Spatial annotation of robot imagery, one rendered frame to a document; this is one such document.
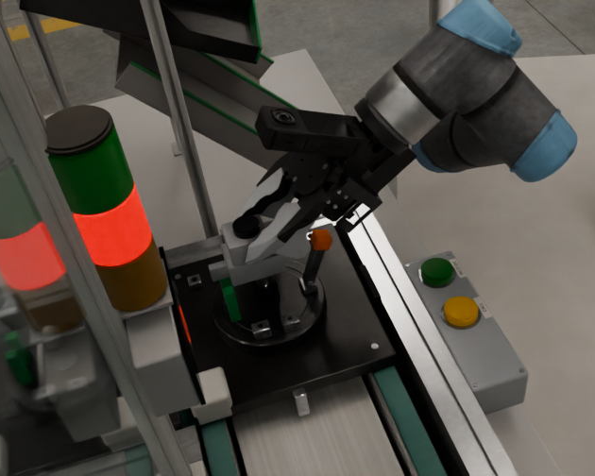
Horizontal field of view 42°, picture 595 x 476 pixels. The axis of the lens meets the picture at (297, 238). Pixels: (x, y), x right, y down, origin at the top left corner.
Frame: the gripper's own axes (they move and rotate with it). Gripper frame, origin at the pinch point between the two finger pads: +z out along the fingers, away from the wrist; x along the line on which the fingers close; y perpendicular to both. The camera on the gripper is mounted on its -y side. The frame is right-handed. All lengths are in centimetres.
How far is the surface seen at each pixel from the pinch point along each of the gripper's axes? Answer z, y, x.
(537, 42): -54, 175, 178
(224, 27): -11.1, -5.0, 27.4
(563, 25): -67, 184, 185
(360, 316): -1.2, 17.3, -5.1
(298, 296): 2.7, 11.9, -0.9
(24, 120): -9.2, -34.7, -20.6
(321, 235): -5.3, 7.6, -0.3
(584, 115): -38, 58, 31
